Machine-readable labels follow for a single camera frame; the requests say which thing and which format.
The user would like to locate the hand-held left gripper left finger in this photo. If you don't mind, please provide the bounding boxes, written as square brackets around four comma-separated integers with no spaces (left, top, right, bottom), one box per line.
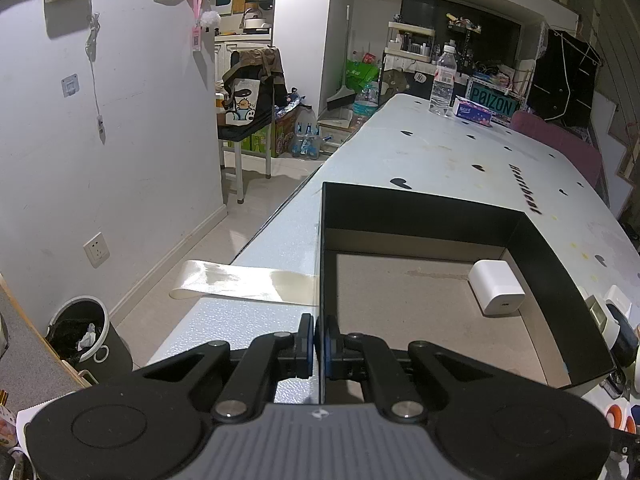
[131,312,317,422]

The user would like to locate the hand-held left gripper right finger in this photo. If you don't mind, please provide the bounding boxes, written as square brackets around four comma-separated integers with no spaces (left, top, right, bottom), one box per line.
[320,314,508,423]

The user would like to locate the black cardboard box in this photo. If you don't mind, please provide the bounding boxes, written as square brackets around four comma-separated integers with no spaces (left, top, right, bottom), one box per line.
[318,182,616,403]

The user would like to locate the orange-handled scissors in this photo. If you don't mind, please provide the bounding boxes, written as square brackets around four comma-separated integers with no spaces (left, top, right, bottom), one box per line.
[604,402,638,435]

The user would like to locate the clear tape strip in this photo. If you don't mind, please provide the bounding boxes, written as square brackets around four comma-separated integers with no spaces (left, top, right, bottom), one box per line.
[169,260,320,308]

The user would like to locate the white cube charger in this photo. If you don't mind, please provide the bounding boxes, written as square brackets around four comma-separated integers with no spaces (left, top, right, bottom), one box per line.
[467,259,527,317]

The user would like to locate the black white trash bin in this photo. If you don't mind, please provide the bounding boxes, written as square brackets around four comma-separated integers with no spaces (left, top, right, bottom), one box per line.
[46,297,133,376]

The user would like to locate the pack of water bottles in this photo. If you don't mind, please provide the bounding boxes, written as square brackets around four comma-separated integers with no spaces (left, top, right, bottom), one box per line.
[292,122,323,161]

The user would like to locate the white-legged chair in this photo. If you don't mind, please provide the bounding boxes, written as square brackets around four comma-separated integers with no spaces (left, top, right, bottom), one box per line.
[217,47,286,206]

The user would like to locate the large water jug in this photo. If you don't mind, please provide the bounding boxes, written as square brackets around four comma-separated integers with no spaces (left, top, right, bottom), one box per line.
[352,87,378,128]

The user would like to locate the broom with dustpan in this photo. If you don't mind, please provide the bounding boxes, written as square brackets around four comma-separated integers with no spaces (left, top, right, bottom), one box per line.
[327,5,356,111]

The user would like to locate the cartoon tote bag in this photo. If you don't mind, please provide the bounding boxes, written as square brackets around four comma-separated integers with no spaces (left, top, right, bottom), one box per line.
[222,77,266,126]

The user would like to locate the white power adapter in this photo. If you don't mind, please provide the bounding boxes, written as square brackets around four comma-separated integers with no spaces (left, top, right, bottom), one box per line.
[584,285,632,351]

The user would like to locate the blue pink tissue pack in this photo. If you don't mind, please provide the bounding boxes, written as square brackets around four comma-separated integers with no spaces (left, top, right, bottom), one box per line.
[452,100,496,128]

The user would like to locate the green plastic bag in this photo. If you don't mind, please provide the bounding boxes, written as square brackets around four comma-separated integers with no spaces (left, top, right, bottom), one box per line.
[345,57,381,93]

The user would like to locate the grey board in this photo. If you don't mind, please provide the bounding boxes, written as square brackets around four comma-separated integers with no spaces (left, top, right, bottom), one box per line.
[0,275,93,411]

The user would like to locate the clear water bottle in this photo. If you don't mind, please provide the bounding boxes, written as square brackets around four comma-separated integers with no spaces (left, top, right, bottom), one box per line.
[429,44,458,117]

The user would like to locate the brown jacket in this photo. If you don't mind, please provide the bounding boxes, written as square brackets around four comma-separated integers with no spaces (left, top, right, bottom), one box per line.
[230,47,286,91]

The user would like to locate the teal plate sign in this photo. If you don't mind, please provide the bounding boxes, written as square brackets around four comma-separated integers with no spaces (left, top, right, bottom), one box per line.
[465,84,518,120]

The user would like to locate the pink chair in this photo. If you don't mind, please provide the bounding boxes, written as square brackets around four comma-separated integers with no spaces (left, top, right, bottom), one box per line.
[510,111,603,191]

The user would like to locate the white storage shelf rack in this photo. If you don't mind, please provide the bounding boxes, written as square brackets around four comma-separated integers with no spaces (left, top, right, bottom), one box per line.
[382,22,436,96]

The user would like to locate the black hanging garment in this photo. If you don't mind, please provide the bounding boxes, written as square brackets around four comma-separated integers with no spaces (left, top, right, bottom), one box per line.
[527,27,603,123]

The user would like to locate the white wall socket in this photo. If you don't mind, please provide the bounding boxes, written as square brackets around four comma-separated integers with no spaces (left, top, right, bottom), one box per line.
[82,232,111,268]

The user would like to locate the pink lanyard with card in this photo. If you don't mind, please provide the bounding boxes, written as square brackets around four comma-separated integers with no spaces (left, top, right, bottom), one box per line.
[190,0,213,51]

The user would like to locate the white hanging cable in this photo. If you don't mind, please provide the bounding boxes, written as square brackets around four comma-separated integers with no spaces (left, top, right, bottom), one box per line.
[85,12,108,143]

